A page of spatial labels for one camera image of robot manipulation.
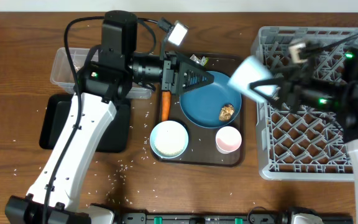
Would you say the yellow green snack wrapper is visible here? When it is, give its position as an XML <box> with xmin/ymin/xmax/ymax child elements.
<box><xmin>190</xmin><ymin>54</ymin><xmax>209</xmax><ymax>66</ymax></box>

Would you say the orange carrot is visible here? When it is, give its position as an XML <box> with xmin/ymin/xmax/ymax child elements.
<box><xmin>161</xmin><ymin>91</ymin><xmax>172</xmax><ymax>121</ymax></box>

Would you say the dark blue plate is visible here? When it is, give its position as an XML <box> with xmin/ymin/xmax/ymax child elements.
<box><xmin>180</xmin><ymin>71</ymin><xmax>242</xmax><ymax>129</ymax></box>

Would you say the brown food scrap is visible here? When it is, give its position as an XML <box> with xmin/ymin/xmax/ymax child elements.
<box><xmin>219</xmin><ymin>104</ymin><xmax>235</xmax><ymax>121</ymax></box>

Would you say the light blue bowl with rice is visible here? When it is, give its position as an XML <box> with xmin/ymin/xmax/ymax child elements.
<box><xmin>150</xmin><ymin>121</ymin><xmax>189</xmax><ymax>159</ymax></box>

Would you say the white cup pink inside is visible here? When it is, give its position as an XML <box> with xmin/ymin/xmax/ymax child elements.
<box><xmin>215</xmin><ymin>126</ymin><xmax>242</xmax><ymax>154</ymax></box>

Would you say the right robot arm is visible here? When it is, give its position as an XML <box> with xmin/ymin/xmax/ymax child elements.
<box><xmin>250</xmin><ymin>45</ymin><xmax>358</xmax><ymax>223</ymax></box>

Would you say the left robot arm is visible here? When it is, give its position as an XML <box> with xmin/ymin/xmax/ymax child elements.
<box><xmin>5</xmin><ymin>11</ymin><xmax>214</xmax><ymax>223</ymax></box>

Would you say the grey dishwasher rack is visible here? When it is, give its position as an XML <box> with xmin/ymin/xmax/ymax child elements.
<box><xmin>251</xmin><ymin>26</ymin><xmax>358</xmax><ymax>182</ymax></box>

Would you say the dark brown serving tray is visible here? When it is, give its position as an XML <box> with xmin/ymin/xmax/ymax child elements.
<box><xmin>153</xmin><ymin>53</ymin><xmax>246</xmax><ymax>167</ymax></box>

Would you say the clear plastic bin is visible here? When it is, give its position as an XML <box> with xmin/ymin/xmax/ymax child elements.
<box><xmin>50</xmin><ymin>47</ymin><xmax>152</xmax><ymax>100</ymax></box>

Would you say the black plastic bin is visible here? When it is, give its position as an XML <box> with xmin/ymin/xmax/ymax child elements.
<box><xmin>39</xmin><ymin>94</ymin><xmax>131</xmax><ymax>153</ymax></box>

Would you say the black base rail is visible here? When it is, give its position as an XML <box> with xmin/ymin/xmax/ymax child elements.
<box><xmin>116</xmin><ymin>212</ymin><xmax>354</xmax><ymax>224</ymax></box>

